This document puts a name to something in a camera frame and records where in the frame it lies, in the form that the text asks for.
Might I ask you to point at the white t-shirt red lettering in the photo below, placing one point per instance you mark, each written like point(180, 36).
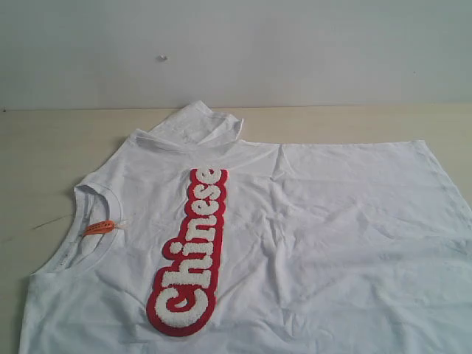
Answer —
point(252, 247)

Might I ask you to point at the orange neck label tag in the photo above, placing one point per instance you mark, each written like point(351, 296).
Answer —
point(104, 227)

